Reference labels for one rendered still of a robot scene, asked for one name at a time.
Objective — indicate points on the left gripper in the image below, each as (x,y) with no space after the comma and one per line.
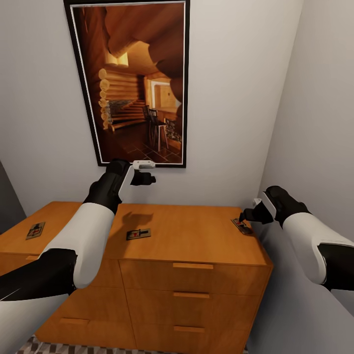
(144,179)

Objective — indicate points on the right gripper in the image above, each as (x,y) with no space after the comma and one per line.
(253,214)

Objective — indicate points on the door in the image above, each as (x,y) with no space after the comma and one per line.
(11,211)

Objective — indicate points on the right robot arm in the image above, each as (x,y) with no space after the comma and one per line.
(326,257)

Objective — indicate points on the mousetrap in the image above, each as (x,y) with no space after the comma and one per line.
(242,226)
(135,234)
(35,231)

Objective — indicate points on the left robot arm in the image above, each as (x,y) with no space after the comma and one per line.
(31,294)

